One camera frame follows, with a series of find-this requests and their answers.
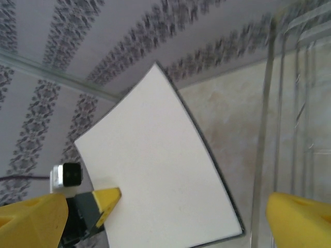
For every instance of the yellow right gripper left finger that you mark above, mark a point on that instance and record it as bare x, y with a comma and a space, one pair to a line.
28, 222

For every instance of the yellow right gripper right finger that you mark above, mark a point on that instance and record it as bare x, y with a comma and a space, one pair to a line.
300, 222

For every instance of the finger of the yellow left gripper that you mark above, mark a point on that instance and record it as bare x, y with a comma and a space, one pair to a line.
106, 197

